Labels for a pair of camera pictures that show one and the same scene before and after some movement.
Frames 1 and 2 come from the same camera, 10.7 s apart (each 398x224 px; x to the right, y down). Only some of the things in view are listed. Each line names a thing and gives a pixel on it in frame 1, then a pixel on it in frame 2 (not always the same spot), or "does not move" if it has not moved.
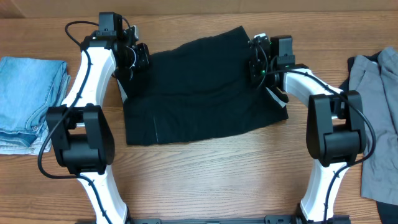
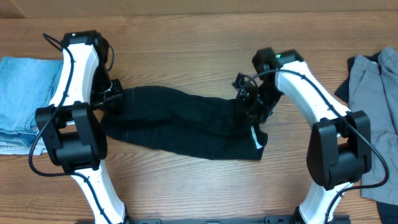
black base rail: x=268 y=219 does not move
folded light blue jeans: x=28 y=87 does not move
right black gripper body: x=257 y=65 to x=246 y=100
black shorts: x=200 y=86 to x=171 y=119
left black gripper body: x=142 y=56 to x=115 y=93
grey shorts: x=375 y=76 does not move
